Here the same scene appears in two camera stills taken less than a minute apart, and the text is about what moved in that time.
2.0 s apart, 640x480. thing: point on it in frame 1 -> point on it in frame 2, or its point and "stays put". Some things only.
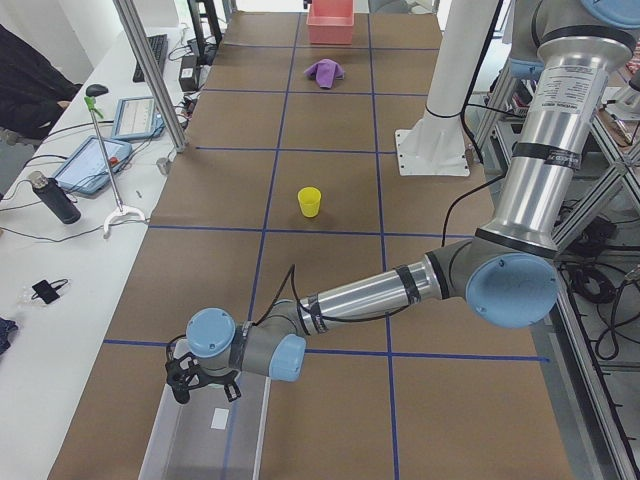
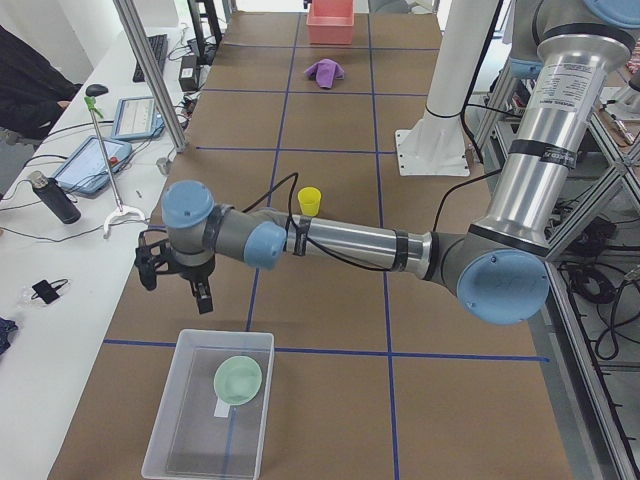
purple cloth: [325, 72] stays put
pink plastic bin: [330, 22] stays put
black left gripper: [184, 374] -> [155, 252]
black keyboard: [158, 44] stays put
